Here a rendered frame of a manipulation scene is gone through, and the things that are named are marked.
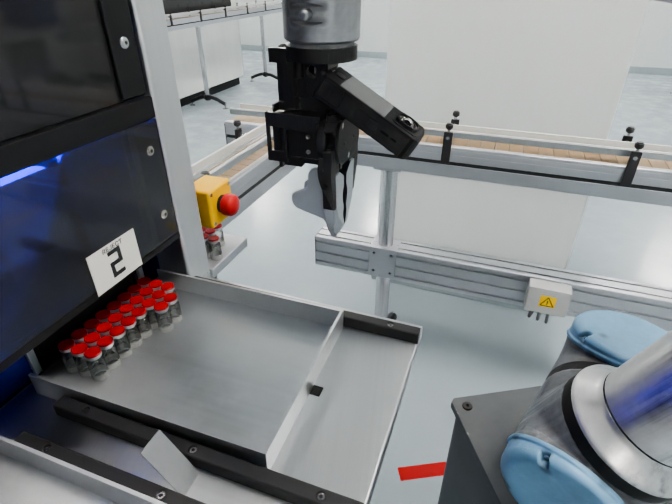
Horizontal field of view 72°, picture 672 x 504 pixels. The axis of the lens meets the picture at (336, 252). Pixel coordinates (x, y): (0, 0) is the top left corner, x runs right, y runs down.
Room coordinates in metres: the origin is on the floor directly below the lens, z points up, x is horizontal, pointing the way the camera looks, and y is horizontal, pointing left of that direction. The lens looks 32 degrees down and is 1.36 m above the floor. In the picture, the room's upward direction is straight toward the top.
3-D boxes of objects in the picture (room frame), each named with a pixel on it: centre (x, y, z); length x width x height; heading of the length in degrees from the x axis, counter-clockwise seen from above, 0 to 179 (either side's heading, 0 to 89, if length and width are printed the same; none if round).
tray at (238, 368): (0.49, 0.19, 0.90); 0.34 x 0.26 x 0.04; 70
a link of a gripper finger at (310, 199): (0.48, 0.02, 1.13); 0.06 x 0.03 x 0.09; 70
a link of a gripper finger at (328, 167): (0.47, 0.01, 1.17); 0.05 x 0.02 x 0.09; 160
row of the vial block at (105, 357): (0.52, 0.30, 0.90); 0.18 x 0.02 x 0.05; 160
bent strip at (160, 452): (0.28, 0.13, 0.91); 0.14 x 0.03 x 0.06; 70
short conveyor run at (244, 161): (1.09, 0.27, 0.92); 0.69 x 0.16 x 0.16; 160
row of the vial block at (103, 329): (0.53, 0.32, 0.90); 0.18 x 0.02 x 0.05; 160
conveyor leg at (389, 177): (1.37, -0.17, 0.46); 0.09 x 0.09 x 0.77; 70
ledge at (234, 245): (0.80, 0.27, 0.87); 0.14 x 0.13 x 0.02; 70
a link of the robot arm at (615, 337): (0.38, -0.32, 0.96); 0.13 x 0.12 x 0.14; 140
